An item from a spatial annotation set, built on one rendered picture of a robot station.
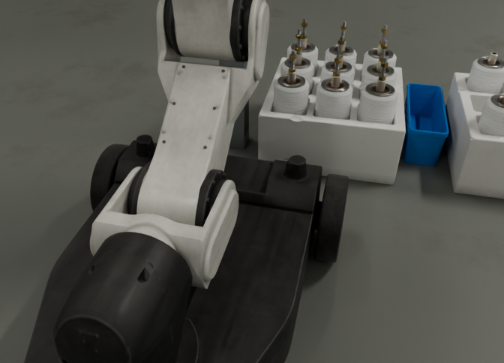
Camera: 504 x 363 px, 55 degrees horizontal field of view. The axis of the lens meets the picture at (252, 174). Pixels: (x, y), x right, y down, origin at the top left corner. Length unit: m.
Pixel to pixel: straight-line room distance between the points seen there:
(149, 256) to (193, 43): 0.40
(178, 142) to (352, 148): 0.62
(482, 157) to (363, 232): 0.37
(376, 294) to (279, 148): 0.50
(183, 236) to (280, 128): 0.66
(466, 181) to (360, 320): 0.54
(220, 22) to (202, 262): 0.41
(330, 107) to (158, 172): 0.62
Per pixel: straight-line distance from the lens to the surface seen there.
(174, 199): 0.81
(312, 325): 1.05
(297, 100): 1.33
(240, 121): 1.45
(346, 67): 1.44
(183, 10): 0.89
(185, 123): 0.87
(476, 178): 1.42
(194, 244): 0.74
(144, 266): 0.69
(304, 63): 1.45
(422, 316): 1.11
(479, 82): 1.58
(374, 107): 1.31
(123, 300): 0.66
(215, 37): 0.89
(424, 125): 1.71
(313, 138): 1.34
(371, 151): 1.35
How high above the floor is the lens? 0.85
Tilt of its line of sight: 37 degrees down
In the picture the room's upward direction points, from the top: straight up
